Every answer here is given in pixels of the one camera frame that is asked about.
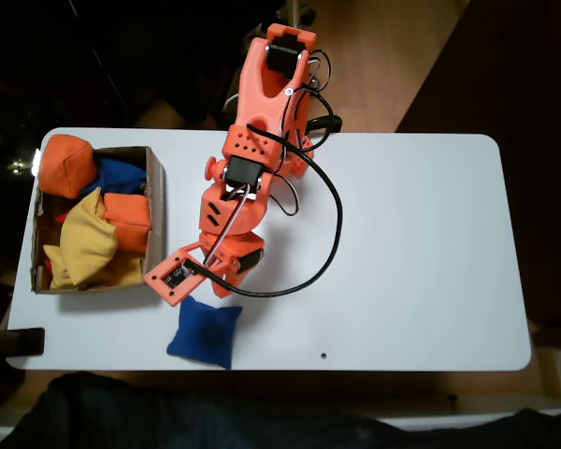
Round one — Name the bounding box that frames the blue bean bag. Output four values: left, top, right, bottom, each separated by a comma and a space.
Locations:
77, 157, 149, 200
166, 295, 243, 370

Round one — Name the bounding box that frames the flat yellow bean bag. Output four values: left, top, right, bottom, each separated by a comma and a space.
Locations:
43, 243, 144, 290

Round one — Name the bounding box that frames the cardboard box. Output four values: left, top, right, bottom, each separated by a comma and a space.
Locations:
30, 145, 167, 296

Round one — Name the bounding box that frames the small orange bean bag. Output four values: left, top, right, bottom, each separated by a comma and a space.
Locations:
102, 192, 151, 254

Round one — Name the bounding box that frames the large yellow bean bag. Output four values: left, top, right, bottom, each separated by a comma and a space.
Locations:
59, 186, 119, 287

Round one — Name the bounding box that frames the large orange bean bag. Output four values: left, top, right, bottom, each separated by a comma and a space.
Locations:
37, 134, 99, 200

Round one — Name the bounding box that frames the black table clamp block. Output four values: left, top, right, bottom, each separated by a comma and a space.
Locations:
0, 326, 46, 359

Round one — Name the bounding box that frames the shiny metal fixture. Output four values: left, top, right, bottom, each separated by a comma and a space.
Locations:
7, 148, 42, 177

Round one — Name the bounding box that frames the office chair base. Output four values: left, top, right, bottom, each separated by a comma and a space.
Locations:
242, 0, 317, 29

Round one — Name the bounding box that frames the white servo wire bundle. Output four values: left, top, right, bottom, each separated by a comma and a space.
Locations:
203, 184, 254, 268

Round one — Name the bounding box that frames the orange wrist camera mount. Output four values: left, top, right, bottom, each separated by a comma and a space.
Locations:
143, 240, 209, 308

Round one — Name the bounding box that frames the thick black camera cable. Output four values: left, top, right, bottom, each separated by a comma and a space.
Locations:
184, 100, 345, 299

